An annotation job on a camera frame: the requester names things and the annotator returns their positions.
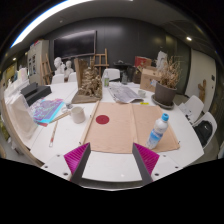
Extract white plastic chair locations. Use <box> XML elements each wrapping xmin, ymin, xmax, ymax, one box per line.
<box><xmin>192</xmin><ymin>111</ymin><xmax>218</xmax><ymax>149</ymax></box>
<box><xmin>178</xmin><ymin>95</ymin><xmax>205</xmax><ymax>124</ymax></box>

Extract brown carved relief sculpture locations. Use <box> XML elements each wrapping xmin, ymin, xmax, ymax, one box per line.
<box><xmin>70</xmin><ymin>58</ymin><xmax>104</xmax><ymax>105</ymax></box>

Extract green-labelled spray bottle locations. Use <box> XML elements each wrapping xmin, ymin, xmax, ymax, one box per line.
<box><xmin>102</xmin><ymin>71</ymin><xmax>110</xmax><ymax>88</ymax></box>

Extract white blank canvas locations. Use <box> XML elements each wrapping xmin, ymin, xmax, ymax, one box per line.
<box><xmin>5</xmin><ymin>94</ymin><xmax>39</xmax><ymax>140</ymax></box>

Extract white plaster bust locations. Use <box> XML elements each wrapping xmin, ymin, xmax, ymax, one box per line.
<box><xmin>53</xmin><ymin>56</ymin><xmax>66</xmax><ymax>76</ymax></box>
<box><xmin>63</xmin><ymin>60</ymin><xmax>75</xmax><ymax>79</ymax></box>

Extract brown wooden figure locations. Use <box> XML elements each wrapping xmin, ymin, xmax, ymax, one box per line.
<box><xmin>197</xmin><ymin>79</ymin><xmax>208</xmax><ymax>104</ymax></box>

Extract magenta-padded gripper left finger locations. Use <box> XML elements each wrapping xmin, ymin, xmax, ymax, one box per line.
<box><xmin>41</xmin><ymin>142</ymin><xmax>92</xmax><ymax>185</ymax></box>

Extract white plaster statue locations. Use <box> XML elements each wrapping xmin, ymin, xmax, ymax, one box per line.
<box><xmin>155</xmin><ymin>50</ymin><xmax>169</xmax><ymax>71</ymax></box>

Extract beige wood-framed canvas board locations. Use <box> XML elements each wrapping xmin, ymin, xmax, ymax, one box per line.
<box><xmin>79</xmin><ymin>100</ymin><xmax>181</xmax><ymax>154</ymax></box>

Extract grey printed newspaper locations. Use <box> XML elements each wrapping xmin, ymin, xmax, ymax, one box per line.
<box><xmin>107</xmin><ymin>84</ymin><xmax>144</xmax><ymax>104</ymax></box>

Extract blue-capped plastic water bottle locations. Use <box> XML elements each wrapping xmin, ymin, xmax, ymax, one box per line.
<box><xmin>145</xmin><ymin>113</ymin><xmax>170</xmax><ymax>150</ymax></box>

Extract grey plant saucer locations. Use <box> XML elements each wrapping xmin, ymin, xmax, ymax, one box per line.
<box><xmin>150</xmin><ymin>94</ymin><xmax>176</xmax><ymax>110</ymax></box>

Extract brown cardboard box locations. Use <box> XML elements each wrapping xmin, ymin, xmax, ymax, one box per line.
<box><xmin>139</xmin><ymin>65</ymin><xmax>162</xmax><ymax>93</ymax></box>

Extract red box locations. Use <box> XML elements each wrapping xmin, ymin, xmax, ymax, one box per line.
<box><xmin>134</xmin><ymin>55</ymin><xmax>153</xmax><ymax>69</ymax></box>

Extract black wall screen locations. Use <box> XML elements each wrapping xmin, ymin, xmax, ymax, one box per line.
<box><xmin>53</xmin><ymin>30</ymin><xmax>98</xmax><ymax>59</ymax></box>

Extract white cabinet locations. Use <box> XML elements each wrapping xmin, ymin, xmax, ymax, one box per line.
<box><xmin>27</xmin><ymin>39</ymin><xmax>50</xmax><ymax>86</ymax></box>

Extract long ceiling light strip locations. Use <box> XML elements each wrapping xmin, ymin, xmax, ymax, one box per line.
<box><xmin>10</xmin><ymin>0</ymin><xmax>94</xmax><ymax>49</ymax></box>

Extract flat round red coaster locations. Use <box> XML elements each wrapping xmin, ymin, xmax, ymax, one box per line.
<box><xmin>95</xmin><ymin>114</ymin><xmax>111</xmax><ymax>125</ymax></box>

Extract wooden paintbrush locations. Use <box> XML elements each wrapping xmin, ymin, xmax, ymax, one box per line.
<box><xmin>48</xmin><ymin>120</ymin><xmax>59</xmax><ymax>148</ymax></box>

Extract white ceramic mug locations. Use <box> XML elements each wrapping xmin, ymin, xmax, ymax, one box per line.
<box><xmin>69</xmin><ymin>105</ymin><xmax>87</xmax><ymax>125</ymax></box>

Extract wooden easel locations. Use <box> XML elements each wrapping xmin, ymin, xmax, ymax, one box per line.
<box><xmin>90</xmin><ymin>48</ymin><xmax>110</xmax><ymax>78</ymax></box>
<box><xmin>40</xmin><ymin>53</ymin><xmax>54</xmax><ymax>86</ymax></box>

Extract black flat box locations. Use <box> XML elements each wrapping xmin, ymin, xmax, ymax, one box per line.
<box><xmin>20</xmin><ymin>82</ymin><xmax>39</xmax><ymax>98</ymax></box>
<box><xmin>25</xmin><ymin>85</ymin><xmax>53</xmax><ymax>107</ymax></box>

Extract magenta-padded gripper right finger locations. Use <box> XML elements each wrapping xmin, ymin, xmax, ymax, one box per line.
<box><xmin>132</xmin><ymin>142</ymin><xmax>184</xmax><ymax>186</ymax></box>

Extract dried plant in grey pot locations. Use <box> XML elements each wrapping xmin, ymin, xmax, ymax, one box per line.
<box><xmin>154</xmin><ymin>55</ymin><xmax>183</xmax><ymax>107</ymax></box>

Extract purple and teal painting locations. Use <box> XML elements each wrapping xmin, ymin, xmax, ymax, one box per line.
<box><xmin>29</xmin><ymin>97</ymin><xmax>65</xmax><ymax>128</ymax></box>

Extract black backpack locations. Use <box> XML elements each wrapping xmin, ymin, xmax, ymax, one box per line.
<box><xmin>194</xmin><ymin>120</ymin><xmax>214</xmax><ymax>148</ymax></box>

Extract flat wooden sticks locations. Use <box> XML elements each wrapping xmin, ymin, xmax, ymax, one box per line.
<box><xmin>49</xmin><ymin>111</ymin><xmax>72</xmax><ymax>124</ymax></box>

